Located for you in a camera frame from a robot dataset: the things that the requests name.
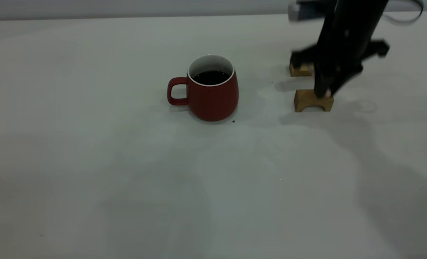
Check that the red ceramic coffee cup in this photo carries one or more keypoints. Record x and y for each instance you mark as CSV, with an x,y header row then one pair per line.
x,y
213,102

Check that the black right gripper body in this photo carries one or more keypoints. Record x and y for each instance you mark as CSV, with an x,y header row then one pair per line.
x,y
350,36

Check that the arched wooden block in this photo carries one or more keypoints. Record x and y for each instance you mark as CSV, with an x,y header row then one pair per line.
x,y
307,100

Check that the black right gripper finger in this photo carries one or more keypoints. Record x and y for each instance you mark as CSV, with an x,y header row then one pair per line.
x,y
344,79
323,84

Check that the flat wooden block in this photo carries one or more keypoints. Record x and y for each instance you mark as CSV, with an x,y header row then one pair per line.
x,y
299,71

